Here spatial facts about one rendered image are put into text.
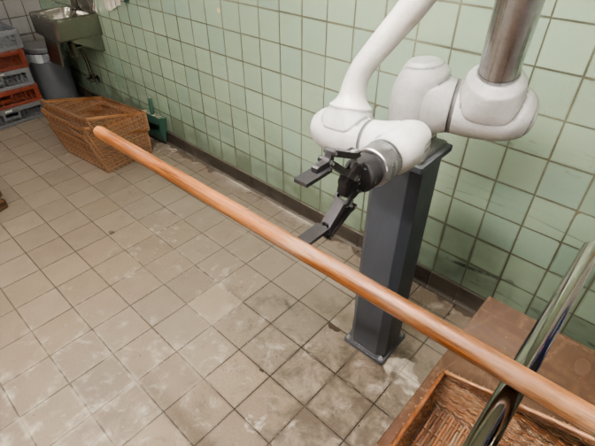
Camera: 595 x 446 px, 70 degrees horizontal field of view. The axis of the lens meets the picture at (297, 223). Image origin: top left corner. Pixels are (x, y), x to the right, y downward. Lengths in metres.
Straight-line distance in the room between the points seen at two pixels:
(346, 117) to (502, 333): 0.84
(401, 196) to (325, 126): 0.47
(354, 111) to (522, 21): 0.40
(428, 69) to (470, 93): 0.13
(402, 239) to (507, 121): 0.51
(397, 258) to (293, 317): 0.75
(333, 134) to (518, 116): 0.51
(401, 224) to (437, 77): 0.48
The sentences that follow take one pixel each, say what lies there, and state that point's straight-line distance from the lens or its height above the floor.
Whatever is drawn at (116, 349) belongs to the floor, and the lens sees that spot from 2.19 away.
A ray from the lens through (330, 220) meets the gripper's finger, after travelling 0.85.
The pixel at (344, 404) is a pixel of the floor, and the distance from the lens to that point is 1.89.
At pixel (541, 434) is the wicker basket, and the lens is 1.15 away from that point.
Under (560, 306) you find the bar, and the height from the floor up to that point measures 1.17.
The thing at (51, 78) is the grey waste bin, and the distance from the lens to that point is 4.69.
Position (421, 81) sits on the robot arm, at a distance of 1.28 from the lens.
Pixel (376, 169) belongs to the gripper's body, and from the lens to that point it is 0.87.
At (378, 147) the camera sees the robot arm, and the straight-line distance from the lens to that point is 0.90.
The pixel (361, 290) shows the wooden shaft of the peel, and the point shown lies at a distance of 0.62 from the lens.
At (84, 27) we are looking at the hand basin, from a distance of 4.05.
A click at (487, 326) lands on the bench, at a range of 1.49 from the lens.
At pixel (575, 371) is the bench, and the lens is 1.49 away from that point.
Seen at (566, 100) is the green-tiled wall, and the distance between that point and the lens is 1.75.
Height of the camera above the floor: 1.65
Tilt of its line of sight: 38 degrees down
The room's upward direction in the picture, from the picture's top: straight up
